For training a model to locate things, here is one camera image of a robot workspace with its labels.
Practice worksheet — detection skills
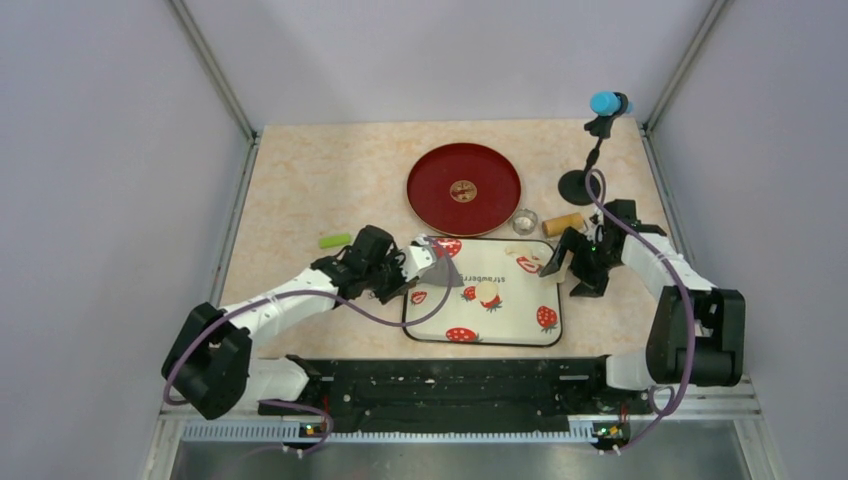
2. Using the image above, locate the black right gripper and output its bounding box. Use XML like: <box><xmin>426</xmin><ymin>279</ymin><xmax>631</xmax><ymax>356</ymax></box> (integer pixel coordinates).
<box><xmin>541</xmin><ymin>226</ymin><xmax>622</xmax><ymax>298</ymax></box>

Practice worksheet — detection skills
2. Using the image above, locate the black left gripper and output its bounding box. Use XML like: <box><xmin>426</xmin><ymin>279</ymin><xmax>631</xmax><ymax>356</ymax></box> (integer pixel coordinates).
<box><xmin>365</xmin><ymin>247</ymin><xmax>419</xmax><ymax>304</ymax></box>

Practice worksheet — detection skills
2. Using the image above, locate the dough trimming scrap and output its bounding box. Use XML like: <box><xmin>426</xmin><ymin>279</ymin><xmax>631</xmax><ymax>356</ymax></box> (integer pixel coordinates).
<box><xmin>504</xmin><ymin>242</ymin><xmax>543</xmax><ymax>259</ymax></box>
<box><xmin>549</xmin><ymin>264</ymin><xmax>568</xmax><ymax>284</ymax></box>

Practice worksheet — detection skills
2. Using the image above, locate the wooden dough roller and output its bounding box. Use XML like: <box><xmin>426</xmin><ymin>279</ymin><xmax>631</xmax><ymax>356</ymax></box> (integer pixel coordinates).
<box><xmin>541</xmin><ymin>212</ymin><xmax>586</xmax><ymax>239</ymax></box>

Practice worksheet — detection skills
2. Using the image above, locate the metal dough scraper wooden handle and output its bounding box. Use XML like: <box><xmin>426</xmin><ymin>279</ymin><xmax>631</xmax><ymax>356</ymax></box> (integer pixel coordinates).
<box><xmin>402</xmin><ymin>257</ymin><xmax>465</xmax><ymax>288</ymax></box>

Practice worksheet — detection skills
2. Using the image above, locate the strawberry print rectangular tray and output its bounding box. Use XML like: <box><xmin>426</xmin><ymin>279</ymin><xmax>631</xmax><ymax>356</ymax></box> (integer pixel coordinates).
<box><xmin>402</xmin><ymin>238</ymin><xmax>564</xmax><ymax>347</ymax></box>

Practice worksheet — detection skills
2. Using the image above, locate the white dough lump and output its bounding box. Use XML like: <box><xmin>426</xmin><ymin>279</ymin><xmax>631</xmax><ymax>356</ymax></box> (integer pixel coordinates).
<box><xmin>474</xmin><ymin>281</ymin><xmax>499</xmax><ymax>303</ymax></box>

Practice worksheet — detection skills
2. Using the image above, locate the red round lacquer plate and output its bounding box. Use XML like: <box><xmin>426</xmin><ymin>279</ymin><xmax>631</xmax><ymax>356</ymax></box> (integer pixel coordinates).
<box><xmin>406</xmin><ymin>143</ymin><xmax>522</xmax><ymax>237</ymax></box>

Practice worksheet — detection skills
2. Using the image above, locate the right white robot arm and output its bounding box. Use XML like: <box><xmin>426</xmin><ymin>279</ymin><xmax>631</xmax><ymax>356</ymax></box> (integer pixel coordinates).
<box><xmin>538</xmin><ymin>199</ymin><xmax>746</xmax><ymax>412</ymax></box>

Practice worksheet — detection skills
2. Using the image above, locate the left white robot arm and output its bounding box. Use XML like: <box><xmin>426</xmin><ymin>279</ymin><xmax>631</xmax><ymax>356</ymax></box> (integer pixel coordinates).
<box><xmin>161</xmin><ymin>225</ymin><xmax>437</xmax><ymax>420</ymax></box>

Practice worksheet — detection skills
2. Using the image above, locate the green rectangular block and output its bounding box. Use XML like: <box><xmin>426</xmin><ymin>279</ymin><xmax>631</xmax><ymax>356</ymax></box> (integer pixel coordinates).
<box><xmin>318</xmin><ymin>233</ymin><xmax>352</xmax><ymax>249</ymax></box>

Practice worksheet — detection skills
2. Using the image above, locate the blue microphone on stand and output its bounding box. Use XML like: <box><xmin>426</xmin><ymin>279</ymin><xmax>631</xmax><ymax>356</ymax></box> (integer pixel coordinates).
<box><xmin>557</xmin><ymin>91</ymin><xmax>632</xmax><ymax>206</ymax></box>

